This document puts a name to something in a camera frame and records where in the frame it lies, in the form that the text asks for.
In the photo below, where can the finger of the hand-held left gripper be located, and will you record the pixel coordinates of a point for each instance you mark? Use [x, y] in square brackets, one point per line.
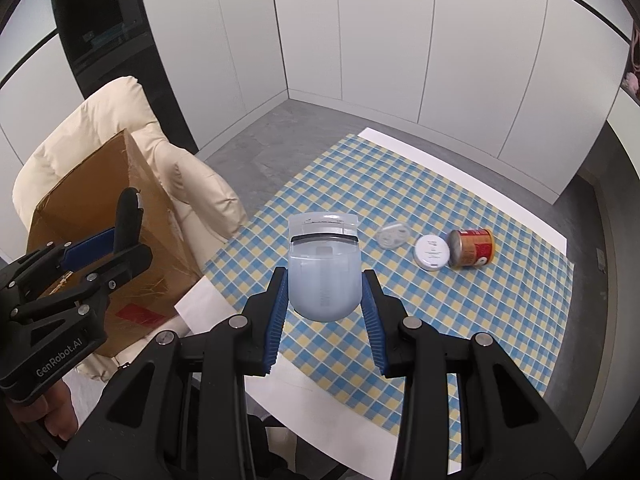
[125, 262]
[87, 250]

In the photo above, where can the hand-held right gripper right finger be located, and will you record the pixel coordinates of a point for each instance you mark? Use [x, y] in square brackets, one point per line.
[372, 320]

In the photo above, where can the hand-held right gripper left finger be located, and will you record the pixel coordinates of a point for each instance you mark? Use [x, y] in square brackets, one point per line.
[277, 310]

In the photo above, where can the light blue eyelash curler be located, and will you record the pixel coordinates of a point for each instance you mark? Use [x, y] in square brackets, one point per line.
[325, 280]

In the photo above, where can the brown cardboard box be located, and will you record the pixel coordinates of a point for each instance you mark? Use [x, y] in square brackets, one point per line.
[100, 195]

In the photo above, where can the small translucent round lid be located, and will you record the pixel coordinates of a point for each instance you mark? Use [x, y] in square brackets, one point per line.
[392, 236]

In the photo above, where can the red gold tin can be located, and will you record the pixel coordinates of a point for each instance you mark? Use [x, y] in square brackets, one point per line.
[472, 247]

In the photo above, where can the person's left hand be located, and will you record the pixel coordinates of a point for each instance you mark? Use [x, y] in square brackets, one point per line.
[55, 410]

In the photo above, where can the blue yellow checkered tablecloth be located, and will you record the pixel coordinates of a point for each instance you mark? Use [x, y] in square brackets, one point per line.
[450, 320]

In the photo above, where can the round white jar lid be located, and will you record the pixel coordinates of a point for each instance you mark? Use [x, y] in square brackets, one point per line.
[431, 252]

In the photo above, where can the cream padded armchair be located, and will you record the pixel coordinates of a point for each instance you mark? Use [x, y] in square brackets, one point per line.
[115, 105]

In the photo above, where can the pink plush toy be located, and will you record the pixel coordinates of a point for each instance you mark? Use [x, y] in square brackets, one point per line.
[632, 82]

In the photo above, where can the pink handbag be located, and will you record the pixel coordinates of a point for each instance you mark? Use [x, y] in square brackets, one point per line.
[635, 50]

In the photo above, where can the black wall screen panel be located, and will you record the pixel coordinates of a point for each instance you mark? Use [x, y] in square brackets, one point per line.
[100, 25]

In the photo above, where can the wall socket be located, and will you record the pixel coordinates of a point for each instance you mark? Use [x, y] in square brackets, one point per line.
[599, 258]

